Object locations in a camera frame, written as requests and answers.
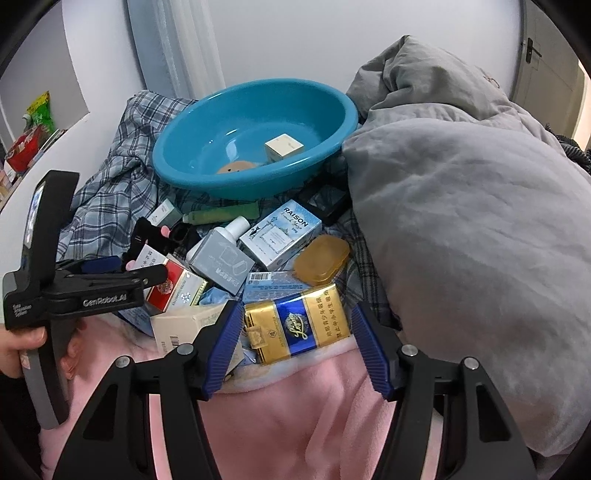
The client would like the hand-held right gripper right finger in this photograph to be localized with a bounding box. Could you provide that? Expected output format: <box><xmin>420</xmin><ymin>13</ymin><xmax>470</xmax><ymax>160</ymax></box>
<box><xmin>349</xmin><ymin>305</ymin><xmax>539</xmax><ymax>480</ymax></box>

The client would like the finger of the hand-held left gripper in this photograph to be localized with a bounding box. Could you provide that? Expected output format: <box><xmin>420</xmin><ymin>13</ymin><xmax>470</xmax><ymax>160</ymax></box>
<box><xmin>58</xmin><ymin>264</ymin><xmax>169</xmax><ymax>291</ymax></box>
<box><xmin>69</xmin><ymin>256</ymin><xmax>122</xmax><ymax>275</ymax></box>

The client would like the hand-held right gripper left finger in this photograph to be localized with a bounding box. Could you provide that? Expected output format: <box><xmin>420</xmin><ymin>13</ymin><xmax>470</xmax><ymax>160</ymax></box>
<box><xmin>52</xmin><ymin>300</ymin><xmax>245</xmax><ymax>480</ymax></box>

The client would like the large cream box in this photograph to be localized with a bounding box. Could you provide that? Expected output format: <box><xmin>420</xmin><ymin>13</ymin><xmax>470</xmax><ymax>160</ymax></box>
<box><xmin>151</xmin><ymin>302</ymin><xmax>245</xmax><ymax>370</ymax></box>

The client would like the clear box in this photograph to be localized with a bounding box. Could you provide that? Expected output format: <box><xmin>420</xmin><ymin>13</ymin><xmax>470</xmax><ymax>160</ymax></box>
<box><xmin>145</xmin><ymin>258</ymin><xmax>208</xmax><ymax>317</ymax></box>

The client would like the light blue wipes packet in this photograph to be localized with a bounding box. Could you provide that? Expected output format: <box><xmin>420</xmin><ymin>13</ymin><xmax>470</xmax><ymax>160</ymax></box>
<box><xmin>198</xmin><ymin>286</ymin><xmax>232</xmax><ymax>308</ymax></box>

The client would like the gold and blue cigarette pack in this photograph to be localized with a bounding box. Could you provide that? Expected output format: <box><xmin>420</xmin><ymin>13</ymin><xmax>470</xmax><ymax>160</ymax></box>
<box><xmin>243</xmin><ymin>284</ymin><xmax>352</xmax><ymax>366</ymax></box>

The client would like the blue plastic basin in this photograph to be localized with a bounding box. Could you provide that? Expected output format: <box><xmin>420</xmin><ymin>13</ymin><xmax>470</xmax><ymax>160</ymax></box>
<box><xmin>151</xmin><ymin>78</ymin><xmax>360</xmax><ymax>202</ymax></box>

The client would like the small cream cube box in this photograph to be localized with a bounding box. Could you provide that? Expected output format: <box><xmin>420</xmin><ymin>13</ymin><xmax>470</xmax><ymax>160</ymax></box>
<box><xmin>264</xmin><ymin>133</ymin><xmax>305</xmax><ymax>163</ymax></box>

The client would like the person's left hand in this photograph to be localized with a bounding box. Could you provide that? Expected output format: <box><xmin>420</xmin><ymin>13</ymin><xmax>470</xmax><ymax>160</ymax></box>
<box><xmin>0</xmin><ymin>325</ymin><xmax>51</xmax><ymax>378</ymax></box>

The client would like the white tissue pack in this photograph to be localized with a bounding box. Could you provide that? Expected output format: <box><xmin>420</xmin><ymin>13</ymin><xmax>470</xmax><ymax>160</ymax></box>
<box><xmin>127</xmin><ymin>244</ymin><xmax>167</xmax><ymax>273</ymax></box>

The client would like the black and pink plush toy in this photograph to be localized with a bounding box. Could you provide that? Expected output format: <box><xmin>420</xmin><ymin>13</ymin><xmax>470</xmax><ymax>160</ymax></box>
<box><xmin>122</xmin><ymin>218</ymin><xmax>201</xmax><ymax>273</ymax></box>

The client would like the small black container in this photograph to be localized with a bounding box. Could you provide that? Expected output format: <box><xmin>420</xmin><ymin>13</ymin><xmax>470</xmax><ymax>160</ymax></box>
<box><xmin>170</xmin><ymin>224</ymin><xmax>200</xmax><ymax>245</ymax></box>

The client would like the small white and green box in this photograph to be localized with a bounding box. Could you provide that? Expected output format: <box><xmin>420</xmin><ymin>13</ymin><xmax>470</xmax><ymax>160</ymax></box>
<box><xmin>148</xmin><ymin>200</ymin><xmax>183</xmax><ymax>227</ymax></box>

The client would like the blue plaid cloth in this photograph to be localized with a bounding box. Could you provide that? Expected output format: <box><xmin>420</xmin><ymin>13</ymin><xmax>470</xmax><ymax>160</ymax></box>
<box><xmin>58</xmin><ymin>90</ymin><xmax>402</xmax><ymax>337</ymax></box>

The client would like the grey box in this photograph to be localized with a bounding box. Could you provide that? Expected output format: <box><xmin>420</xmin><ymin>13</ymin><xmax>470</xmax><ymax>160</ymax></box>
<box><xmin>187</xmin><ymin>227</ymin><xmax>256</xmax><ymax>296</ymax></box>

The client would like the light blue barcode pack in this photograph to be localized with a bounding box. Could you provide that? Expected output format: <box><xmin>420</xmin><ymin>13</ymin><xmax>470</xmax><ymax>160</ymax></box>
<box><xmin>243</xmin><ymin>270</ymin><xmax>310</xmax><ymax>303</ymax></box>

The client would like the pink blanket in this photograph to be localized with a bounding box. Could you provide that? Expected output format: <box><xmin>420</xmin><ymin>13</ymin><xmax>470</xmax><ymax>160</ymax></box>
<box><xmin>39</xmin><ymin>318</ymin><xmax>407</xmax><ymax>480</ymax></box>

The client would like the amber soap box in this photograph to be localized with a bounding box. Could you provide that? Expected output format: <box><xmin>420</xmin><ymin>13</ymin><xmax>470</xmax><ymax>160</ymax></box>
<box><xmin>293</xmin><ymin>234</ymin><xmax>352</xmax><ymax>287</ymax></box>

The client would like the light blue and white box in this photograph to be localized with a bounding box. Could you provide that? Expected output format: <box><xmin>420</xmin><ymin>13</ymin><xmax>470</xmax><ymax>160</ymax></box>
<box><xmin>239</xmin><ymin>199</ymin><xmax>323</xmax><ymax>272</ymax></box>

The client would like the green tube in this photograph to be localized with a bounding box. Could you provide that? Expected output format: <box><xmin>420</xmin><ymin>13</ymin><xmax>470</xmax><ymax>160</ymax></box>
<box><xmin>182</xmin><ymin>202</ymin><xmax>262</xmax><ymax>226</ymax></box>

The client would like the white bottle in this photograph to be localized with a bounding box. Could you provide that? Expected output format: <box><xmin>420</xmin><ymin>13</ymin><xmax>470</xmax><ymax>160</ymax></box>
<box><xmin>225</xmin><ymin>216</ymin><xmax>251</xmax><ymax>241</ymax></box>

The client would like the black case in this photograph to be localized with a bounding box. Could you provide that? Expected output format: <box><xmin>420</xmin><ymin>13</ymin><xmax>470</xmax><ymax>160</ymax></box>
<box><xmin>298</xmin><ymin>184</ymin><xmax>351</xmax><ymax>226</ymax></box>

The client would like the green snack bag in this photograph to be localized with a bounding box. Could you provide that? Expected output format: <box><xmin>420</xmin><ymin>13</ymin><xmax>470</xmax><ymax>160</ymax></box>
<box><xmin>28</xmin><ymin>91</ymin><xmax>55</xmax><ymax>132</ymax></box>

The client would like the grey duvet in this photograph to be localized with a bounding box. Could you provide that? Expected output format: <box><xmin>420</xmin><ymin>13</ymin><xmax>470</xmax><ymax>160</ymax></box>
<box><xmin>342</xmin><ymin>34</ymin><xmax>591</xmax><ymax>462</ymax></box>

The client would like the blue curtain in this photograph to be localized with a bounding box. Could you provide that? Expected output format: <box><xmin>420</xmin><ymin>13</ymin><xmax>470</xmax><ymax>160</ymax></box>
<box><xmin>127</xmin><ymin>0</ymin><xmax>185</xmax><ymax>100</ymax></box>

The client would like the white sheer curtain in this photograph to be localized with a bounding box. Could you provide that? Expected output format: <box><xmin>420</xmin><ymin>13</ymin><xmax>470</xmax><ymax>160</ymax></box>
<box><xmin>157</xmin><ymin>0</ymin><xmax>227</xmax><ymax>100</ymax></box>

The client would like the dark striped cloth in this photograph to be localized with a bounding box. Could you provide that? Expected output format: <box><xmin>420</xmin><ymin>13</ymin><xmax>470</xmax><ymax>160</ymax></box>
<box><xmin>554</xmin><ymin>134</ymin><xmax>591</xmax><ymax>174</ymax></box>

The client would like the grey door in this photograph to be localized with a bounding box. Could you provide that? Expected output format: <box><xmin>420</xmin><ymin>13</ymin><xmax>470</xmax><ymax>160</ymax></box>
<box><xmin>519</xmin><ymin>0</ymin><xmax>587</xmax><ymax>139</ymax></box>

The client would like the black door handle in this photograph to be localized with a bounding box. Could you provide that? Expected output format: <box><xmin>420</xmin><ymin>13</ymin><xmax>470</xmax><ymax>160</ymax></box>
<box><xmin>524</xmin><ymin>38</ymin><xmax>542</xmax><ymax>70</ymax></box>

